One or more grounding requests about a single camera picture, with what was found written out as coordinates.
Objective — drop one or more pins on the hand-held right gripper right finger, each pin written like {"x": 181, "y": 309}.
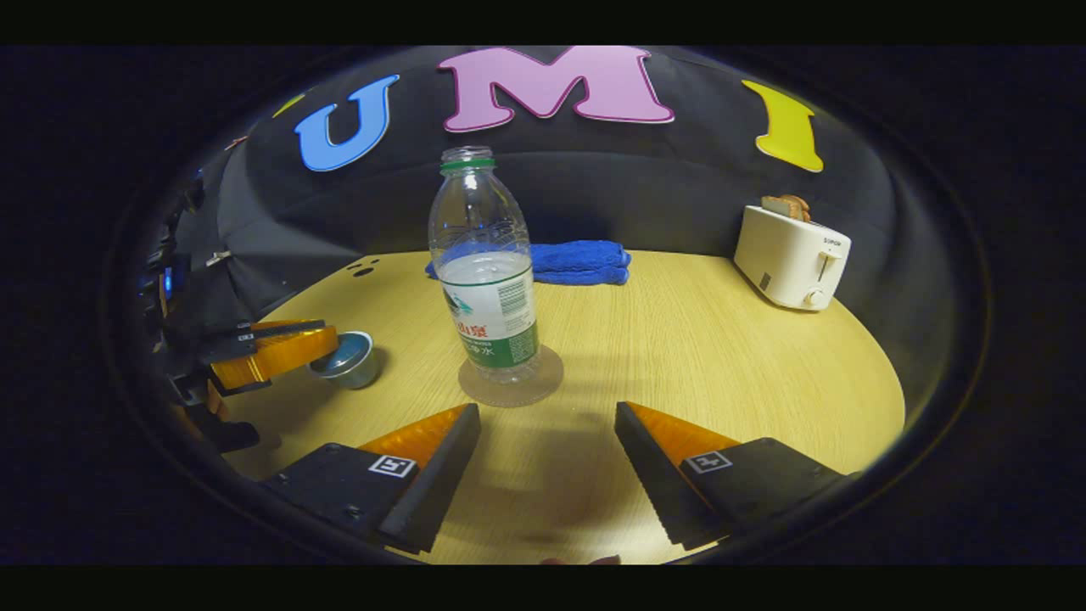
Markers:
{"x": 653, "y": 484}

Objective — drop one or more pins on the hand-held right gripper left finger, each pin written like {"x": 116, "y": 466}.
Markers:
{"x": 428, "y": 484}

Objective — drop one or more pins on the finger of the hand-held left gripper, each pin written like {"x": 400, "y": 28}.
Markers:
{"x": 280, "y": 356}
{"x": 271, "y": 331}

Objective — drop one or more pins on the round brown coaster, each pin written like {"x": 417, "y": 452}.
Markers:
{"x": 517, "y": 392}

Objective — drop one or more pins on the clear plastic water bottle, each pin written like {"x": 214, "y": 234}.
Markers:
{"x": 488, "y": 280}

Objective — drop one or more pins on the dark equipment stand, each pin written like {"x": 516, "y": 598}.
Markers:
{"x": 170, "y": 263}

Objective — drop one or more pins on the blue folded towel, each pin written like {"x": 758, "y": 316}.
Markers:
{"x": 577, "y": 261}

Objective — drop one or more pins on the white toaster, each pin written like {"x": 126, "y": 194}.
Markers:
{"x": 785, "y": 259}

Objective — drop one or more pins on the black backdrop cloth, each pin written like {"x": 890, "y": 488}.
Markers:
{"x": 679, "y": 187}

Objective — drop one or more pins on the brown toast slice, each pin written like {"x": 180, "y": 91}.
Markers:
{"x": 774, "y": 206}
{"x": 800, "y": 208}

